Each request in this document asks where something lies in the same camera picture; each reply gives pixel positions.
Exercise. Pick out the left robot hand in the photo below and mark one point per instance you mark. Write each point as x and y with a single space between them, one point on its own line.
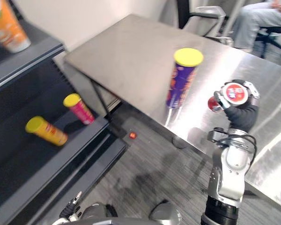
71 208

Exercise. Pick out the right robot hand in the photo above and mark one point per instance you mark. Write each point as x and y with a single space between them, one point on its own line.
242 112

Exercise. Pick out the red gum container white lid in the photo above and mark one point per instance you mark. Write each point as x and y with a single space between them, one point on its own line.
233 95

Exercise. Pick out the purple chips can yellow lid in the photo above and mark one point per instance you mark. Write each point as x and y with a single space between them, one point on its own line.
181 78

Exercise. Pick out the orange chips can yellow lid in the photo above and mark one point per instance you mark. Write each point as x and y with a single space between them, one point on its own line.
45 130

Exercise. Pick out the dark grey shelf unit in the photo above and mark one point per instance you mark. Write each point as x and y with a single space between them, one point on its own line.
37 117

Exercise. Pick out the pink chips can yellow lid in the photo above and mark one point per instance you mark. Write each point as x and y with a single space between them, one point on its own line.
79 109

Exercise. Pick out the steel table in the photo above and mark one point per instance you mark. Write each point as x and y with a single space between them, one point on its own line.
189 93

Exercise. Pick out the black office chair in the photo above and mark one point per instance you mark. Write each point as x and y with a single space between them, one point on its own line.
270 37

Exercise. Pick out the person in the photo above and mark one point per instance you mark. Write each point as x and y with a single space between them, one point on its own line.
260 18

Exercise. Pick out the small red ball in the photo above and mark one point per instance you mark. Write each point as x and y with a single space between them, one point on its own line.
132 135

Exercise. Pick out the grey office chair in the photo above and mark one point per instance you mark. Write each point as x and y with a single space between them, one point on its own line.
201 18

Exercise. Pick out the orange and white cup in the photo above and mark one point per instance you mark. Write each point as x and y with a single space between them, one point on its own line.
8 25

